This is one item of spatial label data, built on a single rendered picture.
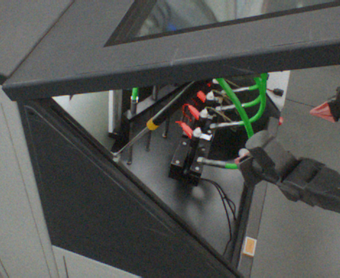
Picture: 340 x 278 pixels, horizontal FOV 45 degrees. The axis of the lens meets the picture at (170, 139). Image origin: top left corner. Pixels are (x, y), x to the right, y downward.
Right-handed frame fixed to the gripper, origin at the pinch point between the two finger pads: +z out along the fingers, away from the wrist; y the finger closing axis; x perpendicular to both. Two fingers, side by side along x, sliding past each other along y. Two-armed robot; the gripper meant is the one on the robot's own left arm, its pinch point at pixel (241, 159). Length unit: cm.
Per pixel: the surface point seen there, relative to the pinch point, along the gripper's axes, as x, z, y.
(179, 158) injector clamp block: 1.1, 28.3, 7.3
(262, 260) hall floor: 93, 89, -26
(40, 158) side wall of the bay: -23.7, 0.6, 42.1
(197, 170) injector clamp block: 6.0, 24.4, 4.6
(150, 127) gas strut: -23.1, -21.0, 22.3
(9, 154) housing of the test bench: -27, 6, 48
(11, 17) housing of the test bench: -51, -3, 34
